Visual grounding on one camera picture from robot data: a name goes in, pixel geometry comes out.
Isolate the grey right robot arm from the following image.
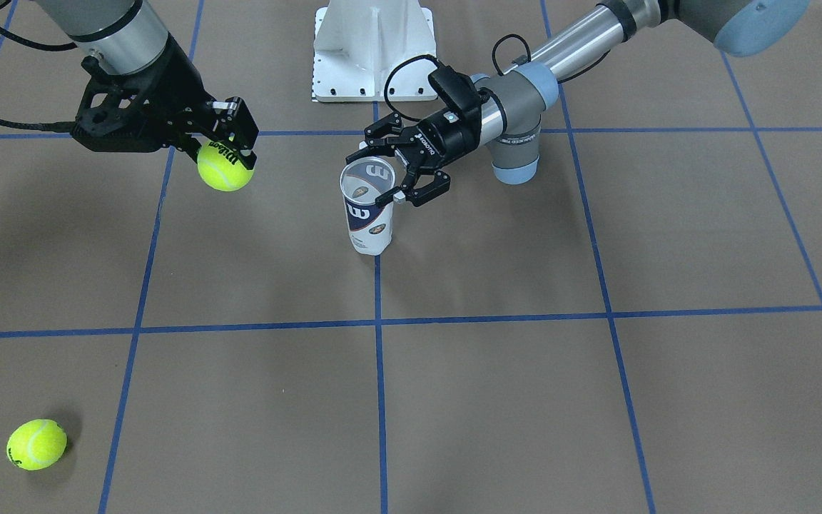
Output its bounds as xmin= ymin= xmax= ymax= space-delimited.
xmin=40 ymin=1 xmax=258 ymax=170

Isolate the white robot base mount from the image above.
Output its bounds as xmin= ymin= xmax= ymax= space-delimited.
xmin=311 ymin=1 xmax=437 ymax=102

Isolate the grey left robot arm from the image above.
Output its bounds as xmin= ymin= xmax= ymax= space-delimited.
xmin=345 ymin=1 xmax=808 ymax=207

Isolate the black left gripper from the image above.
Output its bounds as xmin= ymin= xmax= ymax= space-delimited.
xmin=345 ymin=107 xmax=482 ymax=208

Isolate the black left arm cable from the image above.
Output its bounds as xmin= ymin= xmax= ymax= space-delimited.
xmin=382 ymin=33 xmax=612 ymax=122

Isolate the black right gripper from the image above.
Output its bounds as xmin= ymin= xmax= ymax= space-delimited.
xmin=71 ymin=36 xmax=259 ymax=171

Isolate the yellow Wilson tennis ball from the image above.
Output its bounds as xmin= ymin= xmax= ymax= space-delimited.
xmin=196 ymin=142 xmax=254 ymax=192

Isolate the clear tennis ball can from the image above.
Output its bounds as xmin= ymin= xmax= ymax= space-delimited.
xmin=340 ymin=156 xmax=395 ymax=255

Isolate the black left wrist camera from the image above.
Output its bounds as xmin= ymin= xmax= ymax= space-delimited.
xmin=427 ymin=65 xmax=482 ymax=121

